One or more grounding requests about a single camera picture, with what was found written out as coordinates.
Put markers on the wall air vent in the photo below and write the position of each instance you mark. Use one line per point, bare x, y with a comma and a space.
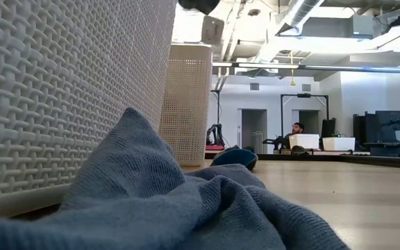
254, 87
306, 87

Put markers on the white radiator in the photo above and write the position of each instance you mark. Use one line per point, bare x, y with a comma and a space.
259, 142

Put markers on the long ceiling light strip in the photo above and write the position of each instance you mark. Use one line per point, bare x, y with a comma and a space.
266, 65

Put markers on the black background robot arm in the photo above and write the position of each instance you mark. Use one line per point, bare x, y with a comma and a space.
276, 142

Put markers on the white perforated laundry basket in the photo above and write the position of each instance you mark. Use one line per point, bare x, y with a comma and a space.
186, 104

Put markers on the black monitor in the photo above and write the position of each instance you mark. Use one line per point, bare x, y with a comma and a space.
328, 128

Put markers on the blue-grey knit cloth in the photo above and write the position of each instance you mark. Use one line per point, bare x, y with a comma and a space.
151, 194

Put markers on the low white storage bin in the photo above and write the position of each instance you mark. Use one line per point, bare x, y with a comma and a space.
339, 144

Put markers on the silver round air duct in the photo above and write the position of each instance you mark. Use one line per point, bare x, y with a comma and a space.
300, 14

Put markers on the tall white storage bin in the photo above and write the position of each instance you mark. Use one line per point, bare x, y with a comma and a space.
304, 141

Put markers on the person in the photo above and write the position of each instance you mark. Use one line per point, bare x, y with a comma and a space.
298, 128

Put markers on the blue and grey sock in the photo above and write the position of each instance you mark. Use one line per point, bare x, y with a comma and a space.
236, 158

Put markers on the black portal frame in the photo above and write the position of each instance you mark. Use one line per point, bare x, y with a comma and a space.
304, 95

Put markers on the white weave-pattern laundry basket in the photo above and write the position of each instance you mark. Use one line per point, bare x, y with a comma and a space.
47, 87

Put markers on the black cabinet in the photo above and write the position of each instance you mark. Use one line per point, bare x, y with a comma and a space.
391, 121

